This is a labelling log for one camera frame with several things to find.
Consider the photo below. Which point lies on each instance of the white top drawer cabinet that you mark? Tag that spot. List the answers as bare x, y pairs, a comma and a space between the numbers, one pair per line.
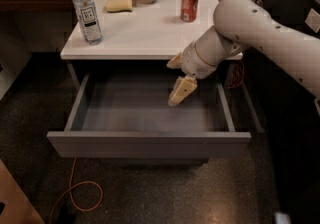
151, 34

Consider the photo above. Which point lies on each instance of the red soda can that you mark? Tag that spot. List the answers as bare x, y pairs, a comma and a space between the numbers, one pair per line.
188, 10

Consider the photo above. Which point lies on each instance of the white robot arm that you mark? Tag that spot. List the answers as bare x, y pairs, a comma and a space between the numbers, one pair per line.
237, 26

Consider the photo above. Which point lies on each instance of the clear blue plastic water bottle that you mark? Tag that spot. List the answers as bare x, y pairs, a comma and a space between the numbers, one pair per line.
88, 20

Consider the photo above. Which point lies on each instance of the grey top drawer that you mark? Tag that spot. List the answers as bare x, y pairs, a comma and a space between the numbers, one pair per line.
127, 116

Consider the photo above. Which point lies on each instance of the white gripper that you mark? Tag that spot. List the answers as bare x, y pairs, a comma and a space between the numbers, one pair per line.
192, 61

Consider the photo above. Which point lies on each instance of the yellow sponge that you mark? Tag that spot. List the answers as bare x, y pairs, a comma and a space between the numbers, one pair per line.
119, 5

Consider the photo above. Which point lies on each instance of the wooden board corner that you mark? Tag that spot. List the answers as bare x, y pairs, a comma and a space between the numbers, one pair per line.
15, 206

